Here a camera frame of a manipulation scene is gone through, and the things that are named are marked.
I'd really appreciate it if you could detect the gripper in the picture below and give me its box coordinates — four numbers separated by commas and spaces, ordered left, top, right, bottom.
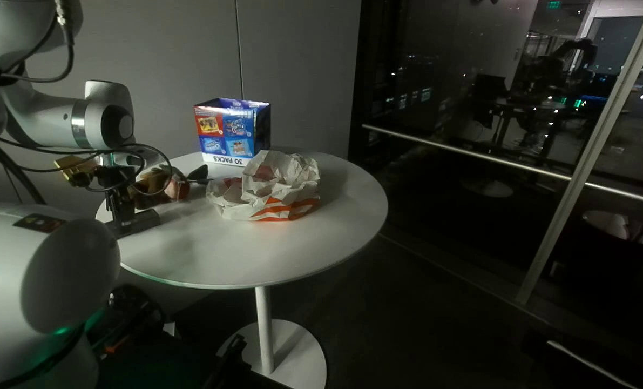
94, 165, 138, 224

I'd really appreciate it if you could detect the brown plush moose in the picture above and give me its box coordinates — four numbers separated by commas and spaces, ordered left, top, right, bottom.
128, 166, 181, 211

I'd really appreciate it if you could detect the toy radish with dark leaves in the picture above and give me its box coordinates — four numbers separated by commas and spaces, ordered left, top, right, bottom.
177, 164, 211, 201

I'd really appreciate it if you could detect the white and orange plastic bag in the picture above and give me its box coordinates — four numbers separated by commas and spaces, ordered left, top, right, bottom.
206, 150, 322, 223

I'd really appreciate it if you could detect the blue printed carton box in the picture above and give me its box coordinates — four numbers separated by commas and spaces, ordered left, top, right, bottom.
193, 97, 272, 167

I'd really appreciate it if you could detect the window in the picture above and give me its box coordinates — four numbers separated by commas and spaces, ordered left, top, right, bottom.
348, 0, 643, 389

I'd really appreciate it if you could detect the metal handrail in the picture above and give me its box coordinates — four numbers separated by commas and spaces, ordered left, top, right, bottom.
361, 124, 643, 209

